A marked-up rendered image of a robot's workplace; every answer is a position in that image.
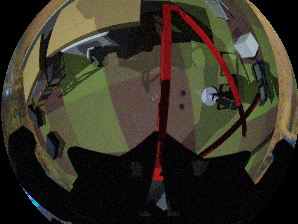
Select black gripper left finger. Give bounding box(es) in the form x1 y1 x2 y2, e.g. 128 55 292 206
68 131 158 216

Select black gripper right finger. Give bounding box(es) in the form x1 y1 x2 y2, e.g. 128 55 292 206
162 133 251 217

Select red glasses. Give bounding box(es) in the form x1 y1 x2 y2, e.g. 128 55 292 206
153 4 261 180

